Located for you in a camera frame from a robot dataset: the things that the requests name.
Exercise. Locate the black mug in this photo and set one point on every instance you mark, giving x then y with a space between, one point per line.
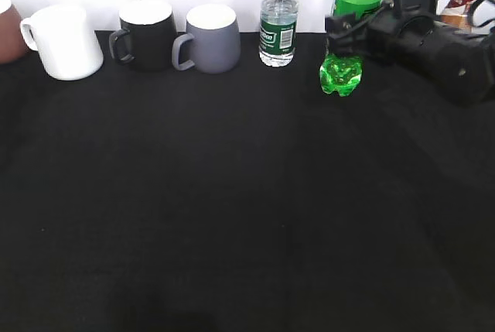
144 41

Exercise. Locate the green soda bottle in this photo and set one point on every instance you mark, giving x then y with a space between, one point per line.
341 71

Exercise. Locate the clear water bottle green label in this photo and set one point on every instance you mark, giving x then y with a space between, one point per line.
278 21

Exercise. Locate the white mug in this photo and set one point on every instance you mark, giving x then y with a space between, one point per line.
66 43

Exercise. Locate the grey mug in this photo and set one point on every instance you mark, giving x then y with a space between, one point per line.
211 43

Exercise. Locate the brown coffee drink bottle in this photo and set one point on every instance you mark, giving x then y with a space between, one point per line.
456 12

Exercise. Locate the red brown cup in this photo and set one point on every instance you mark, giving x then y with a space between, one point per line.
12 44

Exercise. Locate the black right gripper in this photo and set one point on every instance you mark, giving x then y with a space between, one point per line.
459 63

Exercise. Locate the black tablecloth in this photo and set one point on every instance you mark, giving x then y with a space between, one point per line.
246 201

